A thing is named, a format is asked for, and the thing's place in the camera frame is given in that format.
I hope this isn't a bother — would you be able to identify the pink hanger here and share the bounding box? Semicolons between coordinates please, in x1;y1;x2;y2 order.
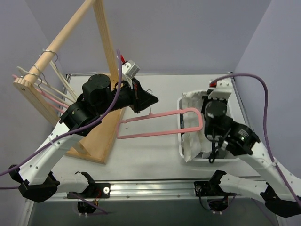
116;89;203;140
12;74;69;113

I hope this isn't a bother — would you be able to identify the cream white garment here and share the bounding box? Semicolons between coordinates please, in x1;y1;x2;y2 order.
181;90;212;162

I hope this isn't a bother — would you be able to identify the wire hanger white shirt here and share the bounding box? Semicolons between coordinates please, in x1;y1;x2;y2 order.
42;49;78;101

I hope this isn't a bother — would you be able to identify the pink hanger front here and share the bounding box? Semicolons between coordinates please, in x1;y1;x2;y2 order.
12;74;69;113

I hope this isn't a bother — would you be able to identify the cream hanger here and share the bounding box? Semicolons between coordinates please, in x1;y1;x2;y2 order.
16;65;73;106

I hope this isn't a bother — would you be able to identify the blue denim garment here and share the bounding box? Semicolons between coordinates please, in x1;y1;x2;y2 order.
180;115;185;129

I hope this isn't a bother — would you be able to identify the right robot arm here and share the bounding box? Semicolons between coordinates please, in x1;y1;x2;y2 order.
201;95;301;218

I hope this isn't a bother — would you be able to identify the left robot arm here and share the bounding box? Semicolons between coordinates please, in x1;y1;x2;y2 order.
9;74;158;203

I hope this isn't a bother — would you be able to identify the white plastic basket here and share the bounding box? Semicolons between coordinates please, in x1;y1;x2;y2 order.
177;97;239;167

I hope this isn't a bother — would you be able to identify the wooden clothes rack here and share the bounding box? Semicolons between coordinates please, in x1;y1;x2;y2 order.
14;0;124;163

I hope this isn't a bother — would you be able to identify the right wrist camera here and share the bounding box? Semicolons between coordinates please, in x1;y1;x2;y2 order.
209;78;233;95

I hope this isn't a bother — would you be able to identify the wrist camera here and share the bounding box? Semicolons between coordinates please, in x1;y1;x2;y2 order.
122;60;140;83
209;78;233;95

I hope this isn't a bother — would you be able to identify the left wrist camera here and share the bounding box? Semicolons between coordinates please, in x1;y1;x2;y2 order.
122;60;140;83

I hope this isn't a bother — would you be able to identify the aluminium front rail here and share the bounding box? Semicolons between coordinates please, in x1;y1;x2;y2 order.
25;180;261;201

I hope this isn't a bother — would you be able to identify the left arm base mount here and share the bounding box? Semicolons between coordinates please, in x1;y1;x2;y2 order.
67;182;111;216

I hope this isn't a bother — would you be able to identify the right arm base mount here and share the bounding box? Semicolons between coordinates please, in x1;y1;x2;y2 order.
194;181;236;214

